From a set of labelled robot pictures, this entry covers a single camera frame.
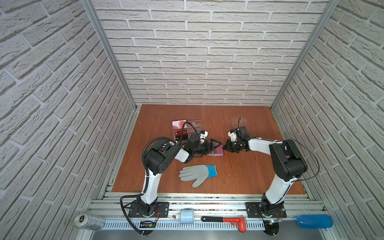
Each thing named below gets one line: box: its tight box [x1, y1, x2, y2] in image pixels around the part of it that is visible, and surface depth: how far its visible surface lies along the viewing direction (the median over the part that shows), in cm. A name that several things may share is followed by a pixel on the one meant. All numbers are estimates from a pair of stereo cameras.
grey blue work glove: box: [178, 164, 218, 188], surface depth 87 cm
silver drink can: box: [74, 212, 105, 230], surface depth 61 cm
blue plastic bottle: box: [296, 214, 333, 229], surface depth 72 cm
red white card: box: [172, 120, 187, 130], surface depth 99 cm
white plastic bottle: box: [176, 209, 195, 224], surface depth 66 cm
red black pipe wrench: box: [201, 215, 247, 233], surface depth 72 cm
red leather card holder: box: [207, 142, 225, 157], surface depth 94 cm
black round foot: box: [263, 219, 280, 236], surface depth 72 cm
